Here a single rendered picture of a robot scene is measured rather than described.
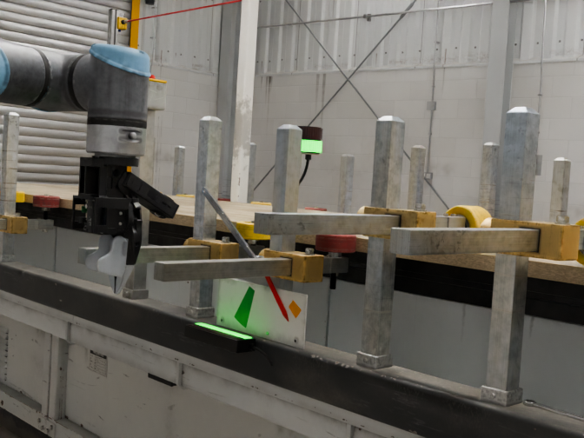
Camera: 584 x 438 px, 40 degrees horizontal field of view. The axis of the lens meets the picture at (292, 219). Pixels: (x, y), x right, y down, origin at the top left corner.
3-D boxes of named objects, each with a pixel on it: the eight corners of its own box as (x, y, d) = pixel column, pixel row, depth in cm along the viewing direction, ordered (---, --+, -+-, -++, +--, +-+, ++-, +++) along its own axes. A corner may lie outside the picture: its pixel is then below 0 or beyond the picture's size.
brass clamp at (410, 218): (413, 242, 128) (415, 211, 128) (351, 235, 138) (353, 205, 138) (436, 242, 132) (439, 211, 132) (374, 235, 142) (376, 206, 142)
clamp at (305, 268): (303, 283, 147) (305, 255, 147) (255, 274, 157) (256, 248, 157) (325, 282, 151) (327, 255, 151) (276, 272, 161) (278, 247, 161)
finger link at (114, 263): (89, 295, 123) (92, 235, 123) (122, 293, 128) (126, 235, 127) (99, 297, 121) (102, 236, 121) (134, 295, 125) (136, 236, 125)
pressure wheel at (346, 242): (333, 293, 154) (336, 233, 154) (304, 287, 160) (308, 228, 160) (361, 290, 160) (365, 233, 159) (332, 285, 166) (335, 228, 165)
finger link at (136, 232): (114, 262, 126) (116, 207, 126) (123, 262, 127) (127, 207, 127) (130, 266, 123) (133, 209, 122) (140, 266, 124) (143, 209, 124)
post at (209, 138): (196, 341, 172) (209, 116, 170) (187, 338, 175) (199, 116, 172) (209, 340, 175) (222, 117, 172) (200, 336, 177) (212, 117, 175)
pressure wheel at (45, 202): (37, 229, 256) (39, 193, 255) (62, 231, 255) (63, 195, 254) (27, 230, 248) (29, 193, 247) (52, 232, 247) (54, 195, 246)
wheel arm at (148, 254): (85, 269, 149) (86, 246, 148) (76, 267, 151) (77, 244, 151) (263, 262, 178) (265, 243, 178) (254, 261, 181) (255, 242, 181)
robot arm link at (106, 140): (127, 129, 131) (160, 129, 124) (125, 159, 131) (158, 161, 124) (76, 124, 125) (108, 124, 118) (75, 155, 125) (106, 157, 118)
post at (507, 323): (502, 436, 118) (527, 106, 115) (481, 430, 120) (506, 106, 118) (515, 433, 120) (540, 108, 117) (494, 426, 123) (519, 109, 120)
